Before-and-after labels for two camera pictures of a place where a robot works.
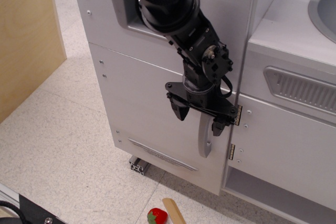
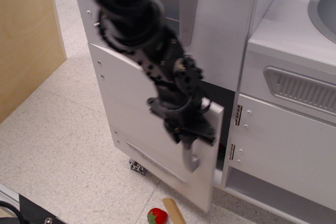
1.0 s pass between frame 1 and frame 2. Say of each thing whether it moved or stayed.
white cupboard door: stayed
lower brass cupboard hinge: stayed
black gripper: moved
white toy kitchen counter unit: stayed
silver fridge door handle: moved
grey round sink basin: stayed
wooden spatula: stayed
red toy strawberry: stayed
